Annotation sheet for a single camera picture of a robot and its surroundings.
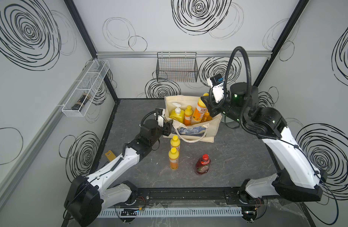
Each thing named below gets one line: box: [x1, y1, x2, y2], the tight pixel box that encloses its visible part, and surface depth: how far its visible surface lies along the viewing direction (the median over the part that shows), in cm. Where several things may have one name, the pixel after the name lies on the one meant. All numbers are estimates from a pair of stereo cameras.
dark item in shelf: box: [71, 93, 91, 113], surface depth 68 cm
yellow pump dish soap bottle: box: [169, 102, 185, 124], surface depth 86 cm
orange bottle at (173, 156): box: [168, 147, 180, 170], surface depth 70 cm
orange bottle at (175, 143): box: [170, 135, 181, 152], surface depth 74 cm
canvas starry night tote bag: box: [163, 95, 223, 143], surface depth 86 cm
